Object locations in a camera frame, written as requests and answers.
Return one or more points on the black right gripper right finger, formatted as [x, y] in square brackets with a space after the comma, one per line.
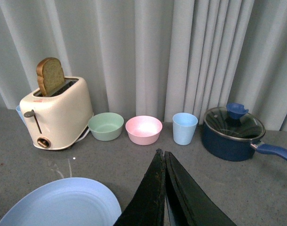
[187, 203]

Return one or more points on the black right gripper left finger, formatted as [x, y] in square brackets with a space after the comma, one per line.
[148, 204]

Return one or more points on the light blue plate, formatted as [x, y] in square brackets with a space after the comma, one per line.
[66, 202]

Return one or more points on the dark blue saucepan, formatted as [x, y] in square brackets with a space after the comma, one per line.
[236, 150]

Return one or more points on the pink bowl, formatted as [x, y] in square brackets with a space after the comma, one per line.
[143, 130]

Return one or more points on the green bowl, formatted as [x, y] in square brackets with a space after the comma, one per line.
[106, 126]

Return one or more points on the glass pot lid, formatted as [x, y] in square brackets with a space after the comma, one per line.
[234, 123]

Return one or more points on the cream toaster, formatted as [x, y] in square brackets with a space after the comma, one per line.
[57, 122]

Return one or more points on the grey curtain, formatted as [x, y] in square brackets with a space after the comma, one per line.
[153, 57]

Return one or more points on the light blue cup behind toaster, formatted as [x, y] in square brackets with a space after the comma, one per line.
[18, 110]

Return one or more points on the bread slice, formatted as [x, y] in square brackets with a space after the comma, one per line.
[50, 75]

